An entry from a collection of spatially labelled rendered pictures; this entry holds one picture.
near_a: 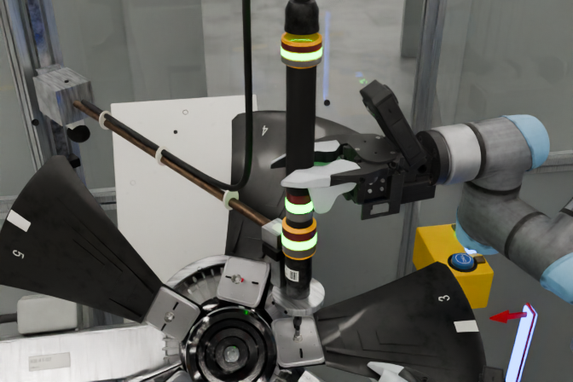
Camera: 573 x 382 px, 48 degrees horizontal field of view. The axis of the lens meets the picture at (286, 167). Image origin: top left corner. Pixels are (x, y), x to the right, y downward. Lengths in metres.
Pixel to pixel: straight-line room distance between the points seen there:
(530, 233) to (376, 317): 0.25
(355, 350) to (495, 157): 0.32
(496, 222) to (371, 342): 0.24
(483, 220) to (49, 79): 0.80
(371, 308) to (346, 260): 0.83
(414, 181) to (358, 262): 1.00
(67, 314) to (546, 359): 1.69
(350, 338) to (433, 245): 0.43
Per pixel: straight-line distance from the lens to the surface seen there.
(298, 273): 0.83
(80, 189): 0.89
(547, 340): 2.31
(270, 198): 0.92
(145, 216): 1.15
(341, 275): 1.83
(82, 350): 1.05
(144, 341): 1.04
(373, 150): 0.78
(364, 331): 0.94
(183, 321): 0.93
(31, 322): 1.10
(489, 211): 0.90
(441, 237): 1.33
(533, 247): 0.86
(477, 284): 1.28
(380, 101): 0.75
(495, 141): 0.85
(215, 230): 1.14
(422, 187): 0.84
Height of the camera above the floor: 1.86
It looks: 31 degrees down
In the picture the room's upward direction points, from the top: straight up
